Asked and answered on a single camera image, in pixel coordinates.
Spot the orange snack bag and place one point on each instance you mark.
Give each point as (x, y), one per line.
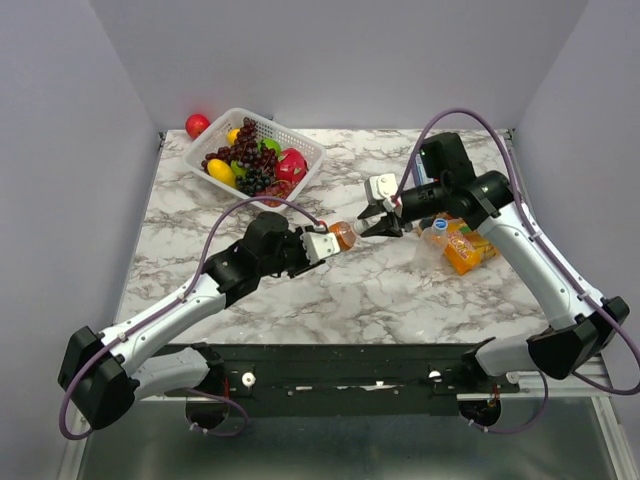
(466, 249)

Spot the blue white bottle cap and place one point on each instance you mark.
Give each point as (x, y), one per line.
(440, 224)

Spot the blue toothpaste box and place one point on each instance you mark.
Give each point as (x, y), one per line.
(419, 174)

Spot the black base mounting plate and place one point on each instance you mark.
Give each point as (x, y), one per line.
(334, 360)

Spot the yellow lemon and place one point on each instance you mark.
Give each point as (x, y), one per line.
(232, 136)

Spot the clear plastic bottle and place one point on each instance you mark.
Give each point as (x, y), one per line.
(430, 248)

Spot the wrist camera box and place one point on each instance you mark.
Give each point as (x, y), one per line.
(381, 191)
(319, 246)

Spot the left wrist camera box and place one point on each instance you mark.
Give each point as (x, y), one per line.
(319, 246)

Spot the aluminium frame rail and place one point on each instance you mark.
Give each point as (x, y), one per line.
(565, 385)

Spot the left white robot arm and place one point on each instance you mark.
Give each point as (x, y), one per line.
(104, 373)

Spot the black grape bunch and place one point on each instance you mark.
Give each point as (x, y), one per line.
(254, 182)

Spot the red apple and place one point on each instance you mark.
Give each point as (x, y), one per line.
(195, 125)

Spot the green apple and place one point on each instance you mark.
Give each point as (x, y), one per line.
(270, 144)

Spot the white plastic fruit basket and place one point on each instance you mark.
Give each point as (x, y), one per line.
(215, 136)

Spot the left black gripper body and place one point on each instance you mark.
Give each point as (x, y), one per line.
(296, 272)

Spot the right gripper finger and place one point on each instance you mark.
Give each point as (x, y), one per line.
(385, 227)
(371, 210)

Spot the dark purple grape bunch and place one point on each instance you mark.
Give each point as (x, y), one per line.
(245, 153)

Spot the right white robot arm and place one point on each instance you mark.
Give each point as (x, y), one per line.
(580, 318)

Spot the tall orange drink bottle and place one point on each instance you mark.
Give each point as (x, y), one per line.
(345, 235)

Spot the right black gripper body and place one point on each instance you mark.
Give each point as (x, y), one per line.
(399, 221)

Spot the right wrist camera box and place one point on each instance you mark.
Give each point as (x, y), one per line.
(381, 191)

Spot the pink dragon fruit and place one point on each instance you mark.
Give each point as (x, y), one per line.
(291, 166)

